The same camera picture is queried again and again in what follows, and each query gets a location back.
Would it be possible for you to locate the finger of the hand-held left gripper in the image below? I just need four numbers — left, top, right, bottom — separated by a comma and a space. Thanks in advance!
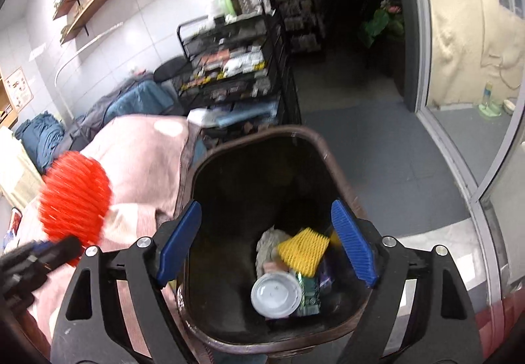
0, 251, 54, 285
25, 235, 83, 267

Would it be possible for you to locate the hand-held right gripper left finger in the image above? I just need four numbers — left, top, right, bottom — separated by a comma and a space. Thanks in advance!
50, 201, 202, 364

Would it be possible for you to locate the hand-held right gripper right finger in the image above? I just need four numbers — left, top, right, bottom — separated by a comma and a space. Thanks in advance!
330, 200, 480, 364

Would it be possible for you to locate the yellow foam fruit net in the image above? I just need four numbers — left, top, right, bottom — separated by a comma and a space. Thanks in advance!
277, 227, 331, 278

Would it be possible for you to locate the orange foam fruit net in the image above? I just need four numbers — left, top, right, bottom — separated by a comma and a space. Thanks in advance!
39, 151, 113, 266

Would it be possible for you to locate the dark brown trash bin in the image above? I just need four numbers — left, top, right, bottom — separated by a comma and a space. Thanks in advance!
178, 125, 382, 354

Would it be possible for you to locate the white paper wrapper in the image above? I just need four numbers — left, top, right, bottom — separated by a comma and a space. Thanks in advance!
256, 226, 294, 270

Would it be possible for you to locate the purple paper cup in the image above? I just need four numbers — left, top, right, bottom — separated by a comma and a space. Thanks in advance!
251, 270, 303, 319

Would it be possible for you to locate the pink polka-dot blanket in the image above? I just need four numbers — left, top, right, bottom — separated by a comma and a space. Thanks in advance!
12, 115, 201, 352

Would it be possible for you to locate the cream towel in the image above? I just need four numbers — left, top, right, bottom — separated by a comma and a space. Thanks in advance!
0, 128, 42, 201

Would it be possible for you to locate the blue cloth pile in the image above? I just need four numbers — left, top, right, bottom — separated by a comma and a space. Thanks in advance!
14, 112, 66, 174

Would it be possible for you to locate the white plastic packet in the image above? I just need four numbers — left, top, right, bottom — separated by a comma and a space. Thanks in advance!
188, 107, 230, 129

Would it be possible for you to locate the grey blanket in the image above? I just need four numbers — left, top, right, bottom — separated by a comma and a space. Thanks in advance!
78, 75, 157, 131

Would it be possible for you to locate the blue skirted massage bed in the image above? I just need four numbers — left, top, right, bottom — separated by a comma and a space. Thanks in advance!
70, 75, 181, 143

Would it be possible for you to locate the black round stool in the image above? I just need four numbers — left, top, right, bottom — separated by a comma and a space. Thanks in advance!
154, 55, 193, 82

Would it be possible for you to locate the black mesh trolley cart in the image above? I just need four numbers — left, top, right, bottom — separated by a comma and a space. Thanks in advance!
176, 11, 302, 135

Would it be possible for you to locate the aluminium glass partition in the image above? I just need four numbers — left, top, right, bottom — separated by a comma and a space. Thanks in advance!
402, 0, 525, 307

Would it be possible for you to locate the green base water bottle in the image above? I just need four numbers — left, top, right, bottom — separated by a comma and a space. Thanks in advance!
478, 81, 503, 118

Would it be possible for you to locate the potted green plant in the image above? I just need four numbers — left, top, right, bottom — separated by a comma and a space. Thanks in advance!
361, 0, 405, 47

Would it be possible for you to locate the dark storage rack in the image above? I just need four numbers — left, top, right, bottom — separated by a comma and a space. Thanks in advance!
271, 0, 326, 53

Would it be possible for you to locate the wooden wall cabinet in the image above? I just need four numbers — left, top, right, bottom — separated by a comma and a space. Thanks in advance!
0, 77, 19, 129

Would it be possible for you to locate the wall poster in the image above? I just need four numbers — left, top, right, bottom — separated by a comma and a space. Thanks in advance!
2, 68, 32, 112

